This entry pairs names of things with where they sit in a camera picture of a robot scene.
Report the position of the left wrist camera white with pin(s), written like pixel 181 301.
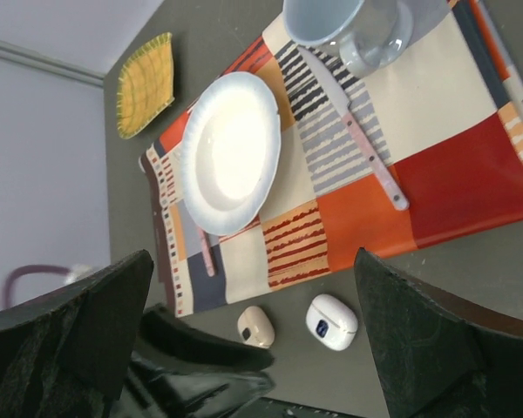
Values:
pixel 77 273

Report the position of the light blue mug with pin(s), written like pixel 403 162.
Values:
pixel 366 35

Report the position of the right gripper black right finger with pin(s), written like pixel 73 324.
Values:
pixel 437 354

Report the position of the white earbud charging case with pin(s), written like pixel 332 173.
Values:
pixel 255 328

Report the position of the silver knife pink handle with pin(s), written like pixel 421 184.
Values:
pixel 341 103

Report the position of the yellow woven cloth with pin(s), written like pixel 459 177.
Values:
pixel 145 85

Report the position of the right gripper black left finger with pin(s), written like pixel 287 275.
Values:
pixel 66 353

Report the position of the silver fork pink handle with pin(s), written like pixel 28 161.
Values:
pixel 206 253

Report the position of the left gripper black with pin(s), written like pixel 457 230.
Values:
pixel 189 389

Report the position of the white round plate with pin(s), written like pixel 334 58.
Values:
pixel 229 153

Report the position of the aluminium frame left post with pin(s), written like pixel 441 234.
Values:
pixel 33 60

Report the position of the colourful patchwork placemat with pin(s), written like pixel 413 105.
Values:
pixel 446 117

